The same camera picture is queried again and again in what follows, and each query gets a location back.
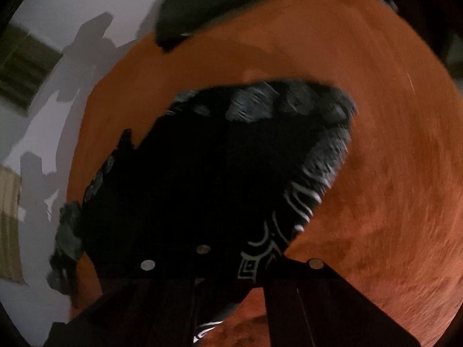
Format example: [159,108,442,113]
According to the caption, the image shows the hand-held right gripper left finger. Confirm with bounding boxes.
[43,244,218,347]

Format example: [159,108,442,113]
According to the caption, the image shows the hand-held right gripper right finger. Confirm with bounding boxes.
[260,253,422,347]

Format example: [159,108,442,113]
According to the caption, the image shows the black patterned garment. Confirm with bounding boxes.
[81,77,359,346]

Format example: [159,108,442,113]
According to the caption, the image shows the orange fleece blanket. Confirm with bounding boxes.
[67,0,463,347]

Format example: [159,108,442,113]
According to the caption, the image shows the barred window vent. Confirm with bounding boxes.
[0,25,64,111]

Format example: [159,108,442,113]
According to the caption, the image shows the small white object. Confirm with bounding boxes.
[372,0,398,13]

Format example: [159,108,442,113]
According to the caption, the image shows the dark wooden door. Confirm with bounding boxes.
[362,0,463,62]

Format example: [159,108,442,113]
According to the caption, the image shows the wooden window frame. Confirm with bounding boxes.
[0,166,26,284]

